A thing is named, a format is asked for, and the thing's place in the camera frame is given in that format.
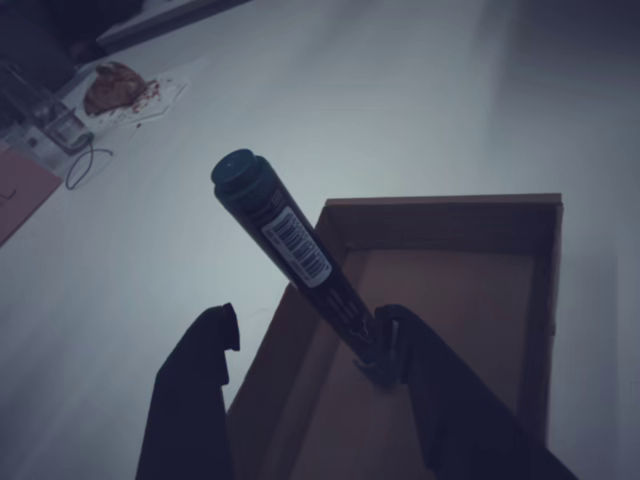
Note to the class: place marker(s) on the white paper napkin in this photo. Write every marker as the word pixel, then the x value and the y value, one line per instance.
pixel 165 95

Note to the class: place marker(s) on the clear plastic container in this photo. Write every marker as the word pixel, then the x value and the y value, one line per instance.
pixel 60 127

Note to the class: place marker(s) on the brown cardboard box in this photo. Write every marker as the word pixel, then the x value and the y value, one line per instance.
pixel 475 300

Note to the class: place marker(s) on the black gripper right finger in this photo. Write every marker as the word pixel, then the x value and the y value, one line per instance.
pixel 460 410

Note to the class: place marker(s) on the brown pastry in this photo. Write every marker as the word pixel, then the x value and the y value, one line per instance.
pixel 110 87

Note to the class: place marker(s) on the pink paper sheet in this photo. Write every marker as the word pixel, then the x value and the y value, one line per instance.
pixel 22 195

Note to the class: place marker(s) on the green edding marker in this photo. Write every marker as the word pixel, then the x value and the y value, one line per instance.
pixel 290 235

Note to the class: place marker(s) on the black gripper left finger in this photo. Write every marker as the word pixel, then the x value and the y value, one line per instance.
pixel 190 400

